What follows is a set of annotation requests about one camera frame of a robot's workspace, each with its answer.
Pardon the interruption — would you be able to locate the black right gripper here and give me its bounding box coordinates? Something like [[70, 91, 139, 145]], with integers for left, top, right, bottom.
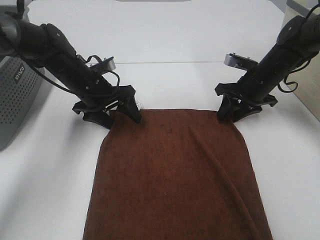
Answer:
[[214, 53, 278, 123]]

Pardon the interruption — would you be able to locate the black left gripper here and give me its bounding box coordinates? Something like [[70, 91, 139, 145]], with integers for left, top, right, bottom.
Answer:
[[71, 59, 142, 130]]

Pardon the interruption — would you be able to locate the brown towel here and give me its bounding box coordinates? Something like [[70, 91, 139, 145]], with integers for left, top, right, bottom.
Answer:
[[83, 109, 273, 240]]

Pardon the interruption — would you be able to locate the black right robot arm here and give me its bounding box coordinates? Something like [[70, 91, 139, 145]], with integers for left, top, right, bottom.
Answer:
[[215, 15, 320, 122]]

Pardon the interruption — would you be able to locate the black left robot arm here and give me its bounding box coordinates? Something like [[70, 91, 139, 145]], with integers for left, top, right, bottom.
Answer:
[[0, 12, 142, 129]]

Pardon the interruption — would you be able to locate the white towel label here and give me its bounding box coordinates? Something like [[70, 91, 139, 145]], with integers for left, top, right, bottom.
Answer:
[[136, 101, 143, 111]]

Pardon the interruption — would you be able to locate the beige storage box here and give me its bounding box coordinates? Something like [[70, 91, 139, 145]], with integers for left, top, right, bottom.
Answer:
[[281, 0, 320, 120]]

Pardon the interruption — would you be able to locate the grey perforated plastic basket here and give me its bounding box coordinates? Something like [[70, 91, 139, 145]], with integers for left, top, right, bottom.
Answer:
[[0, 56, 43, 150]]

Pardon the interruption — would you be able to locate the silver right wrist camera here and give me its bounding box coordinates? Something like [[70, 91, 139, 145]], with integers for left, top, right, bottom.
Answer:
[[223, 53, 258, 71]]

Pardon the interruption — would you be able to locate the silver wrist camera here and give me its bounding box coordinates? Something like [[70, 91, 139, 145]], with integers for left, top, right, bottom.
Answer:
[[89, 55, 116, 75], [223, 53, 258, 71]]

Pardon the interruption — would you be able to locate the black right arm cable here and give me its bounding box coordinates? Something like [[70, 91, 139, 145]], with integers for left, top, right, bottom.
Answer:
[[276, 0, 320, 94]]

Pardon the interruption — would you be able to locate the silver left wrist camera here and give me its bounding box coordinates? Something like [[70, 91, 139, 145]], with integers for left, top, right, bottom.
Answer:
[[89, 55, 116, 75]]

